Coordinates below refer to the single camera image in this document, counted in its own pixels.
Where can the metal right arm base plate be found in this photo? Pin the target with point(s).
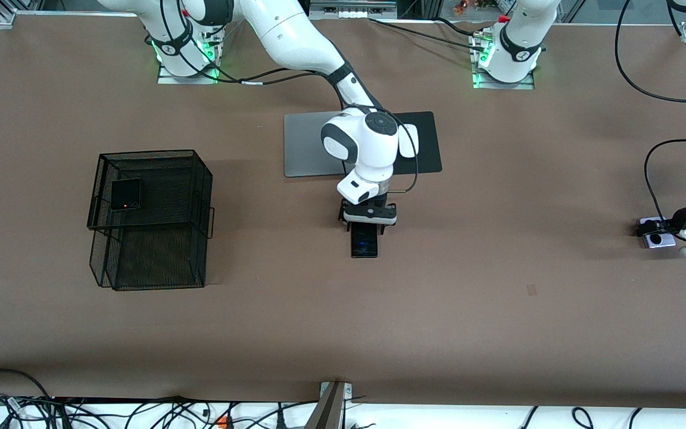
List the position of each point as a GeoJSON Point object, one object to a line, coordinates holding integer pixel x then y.
{"type": "Point", "coordinates": [167, 80]}

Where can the white computer mouse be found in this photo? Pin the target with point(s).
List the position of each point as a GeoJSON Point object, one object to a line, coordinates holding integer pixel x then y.
{"type": "Point", "coordinates": [411, 143]}

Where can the long black smartphone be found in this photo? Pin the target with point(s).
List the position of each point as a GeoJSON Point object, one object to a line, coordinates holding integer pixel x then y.
{"type": "Point", "coordinates": [364, 247]}

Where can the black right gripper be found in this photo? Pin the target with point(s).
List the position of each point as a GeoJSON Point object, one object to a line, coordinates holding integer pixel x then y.
{"type": "Point", "coordinates": [379, 202]}

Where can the metal camera stand bracket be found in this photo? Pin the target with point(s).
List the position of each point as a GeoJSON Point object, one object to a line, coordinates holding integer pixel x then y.
{"type": "Point", "coordinates": [328, 411]}

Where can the grey power strip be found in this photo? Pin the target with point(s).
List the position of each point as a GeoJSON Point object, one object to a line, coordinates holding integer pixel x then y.
{"type": "Point", "coordinates": [355, 12]}

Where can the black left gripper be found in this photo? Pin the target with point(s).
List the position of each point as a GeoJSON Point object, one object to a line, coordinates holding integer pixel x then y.
{"type": "Point", "coordinates": [678, 218]}

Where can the lavender flip phone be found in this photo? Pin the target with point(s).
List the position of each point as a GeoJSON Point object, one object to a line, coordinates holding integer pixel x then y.
{"type": "Point", "coordinates": [658, 241]}

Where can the small black flip phone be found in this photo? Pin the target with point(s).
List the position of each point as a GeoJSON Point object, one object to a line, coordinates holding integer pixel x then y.
{"type": "Point", "coordinates": [125, 193]}

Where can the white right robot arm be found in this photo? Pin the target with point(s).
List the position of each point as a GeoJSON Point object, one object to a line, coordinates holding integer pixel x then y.
{"type": "Point", "coordinates": [295, 36]}

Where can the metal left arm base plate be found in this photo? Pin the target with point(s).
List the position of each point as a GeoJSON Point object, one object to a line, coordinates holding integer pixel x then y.
{"type": "Point", "coordinates": [524, 86]}

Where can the silver closed laptop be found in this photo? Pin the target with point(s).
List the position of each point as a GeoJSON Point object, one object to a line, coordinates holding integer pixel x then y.
{"type": "Point", "coordinates": [304, 146]}

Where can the black mouse pad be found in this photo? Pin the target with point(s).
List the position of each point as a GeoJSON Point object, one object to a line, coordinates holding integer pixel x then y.
{"type": "Point", "coordinates": [429, 149]}

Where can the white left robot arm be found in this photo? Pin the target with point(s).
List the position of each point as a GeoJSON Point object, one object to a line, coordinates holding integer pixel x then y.
{"type": "Point", "coordinates": [515, 42]}

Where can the small colourful figurine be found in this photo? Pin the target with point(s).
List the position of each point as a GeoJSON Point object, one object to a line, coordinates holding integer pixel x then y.
{"type": "Point", "coordinates": [463, 7]}

